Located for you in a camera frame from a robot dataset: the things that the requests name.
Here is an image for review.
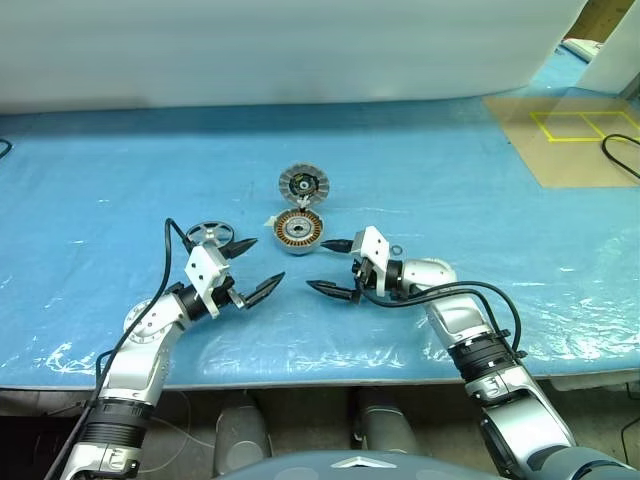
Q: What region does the white box panel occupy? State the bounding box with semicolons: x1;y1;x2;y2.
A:
584;0;640;96

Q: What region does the white foam backdrop board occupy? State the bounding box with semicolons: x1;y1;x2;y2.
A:
0;0;591;116

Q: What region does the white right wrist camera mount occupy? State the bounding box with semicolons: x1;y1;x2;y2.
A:
351;226;391;296

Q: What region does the brown cardboard sheet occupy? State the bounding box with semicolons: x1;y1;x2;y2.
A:
482;94;640;189

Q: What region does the dark rounded right leg shape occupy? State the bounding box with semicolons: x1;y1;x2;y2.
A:
357;389;421;456

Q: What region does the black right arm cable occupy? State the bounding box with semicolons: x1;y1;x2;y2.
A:
362;281;526;359

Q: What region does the black cable loop on cardboard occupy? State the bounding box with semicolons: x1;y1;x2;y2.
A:
601;133;640;181

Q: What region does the grey robot torso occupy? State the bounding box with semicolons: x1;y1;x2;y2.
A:
214;447;501;480

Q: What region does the blue plastic table cover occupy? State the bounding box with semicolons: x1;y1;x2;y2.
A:
0;44;640;391

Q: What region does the white flat packet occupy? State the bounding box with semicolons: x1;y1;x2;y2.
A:
559;37;606;64

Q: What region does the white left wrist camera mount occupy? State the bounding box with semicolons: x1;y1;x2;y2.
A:
183;243;236;319

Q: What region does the silver finned motor cover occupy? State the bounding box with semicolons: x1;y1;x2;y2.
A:
277;162;329;206

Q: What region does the black silver spoked rotor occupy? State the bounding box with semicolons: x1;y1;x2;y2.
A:
185;219;236;251

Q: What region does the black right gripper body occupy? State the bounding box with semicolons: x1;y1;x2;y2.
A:
351;257;376;301

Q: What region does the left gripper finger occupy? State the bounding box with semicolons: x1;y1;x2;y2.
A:
223;239;259;261
238;272;285;310

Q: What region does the motor stator with copper windings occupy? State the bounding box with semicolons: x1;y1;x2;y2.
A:
273;209;327;257

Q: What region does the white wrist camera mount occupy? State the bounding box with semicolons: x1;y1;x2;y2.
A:
183;243;236;319
351;226;391;296

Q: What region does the grey metal post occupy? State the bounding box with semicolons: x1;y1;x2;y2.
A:
619;59;640;101

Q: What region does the brown cardboard box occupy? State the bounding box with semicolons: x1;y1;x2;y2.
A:
564;0;631;41

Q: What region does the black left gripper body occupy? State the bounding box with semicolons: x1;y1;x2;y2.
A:
213;274;247;312

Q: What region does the dark rounded leg shape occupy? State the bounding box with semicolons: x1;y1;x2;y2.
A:
214;392;274;476
357;389;421;456

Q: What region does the dark rounded left leg shape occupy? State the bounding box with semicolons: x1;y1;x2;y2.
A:
214;392;274;476

